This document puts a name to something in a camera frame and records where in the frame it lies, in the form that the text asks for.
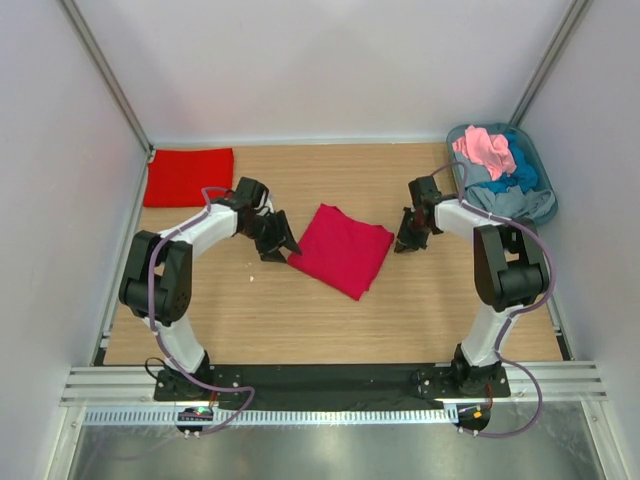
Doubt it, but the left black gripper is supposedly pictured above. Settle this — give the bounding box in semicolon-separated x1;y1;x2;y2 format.
241;210;301;264

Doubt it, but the magenta t-shirt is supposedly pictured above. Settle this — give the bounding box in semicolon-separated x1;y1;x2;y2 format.
287;203;394;301

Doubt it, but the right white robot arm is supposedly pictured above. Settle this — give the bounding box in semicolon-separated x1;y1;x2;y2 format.
394;176;551;396

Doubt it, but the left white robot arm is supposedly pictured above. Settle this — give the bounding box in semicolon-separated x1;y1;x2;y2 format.
118;177;301;400

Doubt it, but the grey t-shirt in basket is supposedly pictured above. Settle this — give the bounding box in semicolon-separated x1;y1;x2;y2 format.
454;154;556;224

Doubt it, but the teal plastic laundry basket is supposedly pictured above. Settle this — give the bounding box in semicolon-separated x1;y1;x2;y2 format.
446;123;558;225

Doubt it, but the pink t-shirt in basket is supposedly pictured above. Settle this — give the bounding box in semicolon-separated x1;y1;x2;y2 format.
452;125;516;183

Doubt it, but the folded red t-shirt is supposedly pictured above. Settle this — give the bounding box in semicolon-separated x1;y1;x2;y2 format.
143;148;234;208

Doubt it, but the blue t-shirt in basket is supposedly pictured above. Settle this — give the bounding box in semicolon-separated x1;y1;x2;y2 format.
483;133;538;194

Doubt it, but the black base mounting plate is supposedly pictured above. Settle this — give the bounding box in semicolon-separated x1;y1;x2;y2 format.
153;363;511;412

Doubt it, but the aluminium front rail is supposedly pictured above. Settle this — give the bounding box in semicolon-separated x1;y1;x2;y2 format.
59;361;607;407

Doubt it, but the slotted cable duct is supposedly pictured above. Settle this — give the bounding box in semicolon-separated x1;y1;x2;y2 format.
83;405;458;428

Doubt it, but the right aluminium frame post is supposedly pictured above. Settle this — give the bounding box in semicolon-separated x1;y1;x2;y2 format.
509;0;593;126

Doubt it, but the aluminium frame post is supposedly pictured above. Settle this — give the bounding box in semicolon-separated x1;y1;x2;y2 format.
509;0;593;126
59;0;154;154

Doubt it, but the left aluminium frame post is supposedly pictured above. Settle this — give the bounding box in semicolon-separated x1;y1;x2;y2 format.
59;0;154;154

